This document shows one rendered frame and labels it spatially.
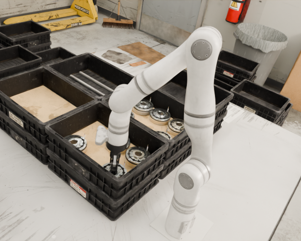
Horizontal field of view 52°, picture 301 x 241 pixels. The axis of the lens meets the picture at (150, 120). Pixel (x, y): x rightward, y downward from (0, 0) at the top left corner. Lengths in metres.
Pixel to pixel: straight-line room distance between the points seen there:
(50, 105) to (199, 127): 0.85
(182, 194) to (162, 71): 0.41
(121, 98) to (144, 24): 4.01
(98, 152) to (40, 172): 0.27
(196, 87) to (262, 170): 0.87
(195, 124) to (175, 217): 0.39
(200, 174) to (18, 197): 0.71
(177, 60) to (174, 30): 3.71
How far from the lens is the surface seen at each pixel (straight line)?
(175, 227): 1.18
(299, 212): 2.63
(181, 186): 1.04
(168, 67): 0.91
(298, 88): 3.87
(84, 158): 1.12
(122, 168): 1.19
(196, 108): 0.88
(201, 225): 1.29
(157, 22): 4.77
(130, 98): 0.95
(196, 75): 0.85
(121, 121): 1.02
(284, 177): 1.67
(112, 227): 1.22
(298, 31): 3.99
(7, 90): 1.60
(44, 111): 1.51
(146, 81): 0.91
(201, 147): 0.99
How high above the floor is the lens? 1.70
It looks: 36 degrees down
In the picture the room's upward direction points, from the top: 11 degrees clockwise
